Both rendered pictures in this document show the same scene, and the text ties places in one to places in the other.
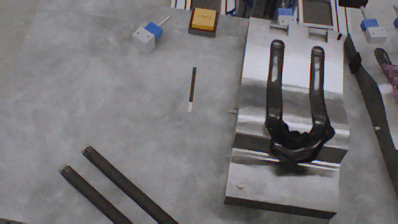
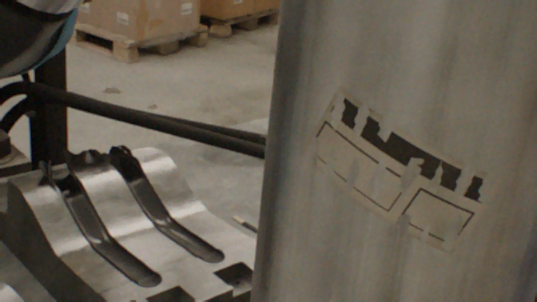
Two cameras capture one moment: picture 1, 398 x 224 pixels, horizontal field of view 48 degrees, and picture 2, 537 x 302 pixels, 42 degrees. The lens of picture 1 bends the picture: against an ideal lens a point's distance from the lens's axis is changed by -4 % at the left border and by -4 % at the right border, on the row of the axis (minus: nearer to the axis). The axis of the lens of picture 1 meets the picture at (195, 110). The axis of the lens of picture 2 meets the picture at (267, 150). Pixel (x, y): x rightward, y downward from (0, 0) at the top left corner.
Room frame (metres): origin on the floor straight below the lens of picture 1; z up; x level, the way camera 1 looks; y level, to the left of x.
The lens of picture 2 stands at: (1.37, -0.81, 1.45)
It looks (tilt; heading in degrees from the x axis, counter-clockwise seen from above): 24 degrees down; 132
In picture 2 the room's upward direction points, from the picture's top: 6 degrees clockwise
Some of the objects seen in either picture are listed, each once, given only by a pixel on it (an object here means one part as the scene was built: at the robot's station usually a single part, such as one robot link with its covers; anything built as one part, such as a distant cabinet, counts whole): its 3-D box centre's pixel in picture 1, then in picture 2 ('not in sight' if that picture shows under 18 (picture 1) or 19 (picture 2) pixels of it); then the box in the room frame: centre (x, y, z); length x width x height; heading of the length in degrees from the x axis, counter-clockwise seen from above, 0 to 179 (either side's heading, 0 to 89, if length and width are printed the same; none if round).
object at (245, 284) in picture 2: (277, 32); (236, 285); (0.80, -0.21, 0.87); 0.05 x 0.05 x 0.04; 85
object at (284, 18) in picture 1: (284, 13); not in sight; (0.91, -0.24, 0.83); 0.13 x 0.05 x 0.05; 3
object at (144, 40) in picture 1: (154, 29); not in sight; (0.81, 0.13, 0.83); 0.13 x 0.05 x 0.05; 147
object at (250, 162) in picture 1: (290, 107); (121, 227); (0.57, -0.24, 0.87); 0.50 x 0.26 x 0.14; 175
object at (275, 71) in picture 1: (298, 92); (121, 204); (0.59, -0.25, 0.92); 0.35 x 0.16 x 0.09; 175
